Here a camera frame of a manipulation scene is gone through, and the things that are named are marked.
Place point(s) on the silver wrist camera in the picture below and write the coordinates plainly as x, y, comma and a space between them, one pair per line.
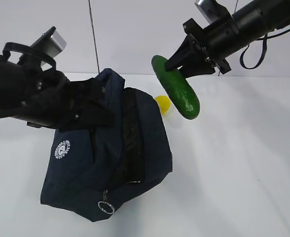
211, 10
50, 43

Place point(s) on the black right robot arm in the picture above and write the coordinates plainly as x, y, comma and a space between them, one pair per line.
257, 19

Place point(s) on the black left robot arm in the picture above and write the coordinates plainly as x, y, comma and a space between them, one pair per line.
17, 84

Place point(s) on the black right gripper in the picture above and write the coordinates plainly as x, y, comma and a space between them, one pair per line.
204, 49

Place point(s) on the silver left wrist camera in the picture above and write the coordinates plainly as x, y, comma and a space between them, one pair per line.
50, 43

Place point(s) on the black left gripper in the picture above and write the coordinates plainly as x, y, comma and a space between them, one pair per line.
65, 104

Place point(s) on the dark navy lunch bag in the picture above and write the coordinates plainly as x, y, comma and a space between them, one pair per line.
93, 172

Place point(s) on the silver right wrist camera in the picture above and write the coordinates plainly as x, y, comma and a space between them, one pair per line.
211, 10

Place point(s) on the green cucumber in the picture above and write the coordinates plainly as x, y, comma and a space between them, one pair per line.
177, 88

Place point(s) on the yellow lemon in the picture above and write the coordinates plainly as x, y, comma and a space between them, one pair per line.
164, 103

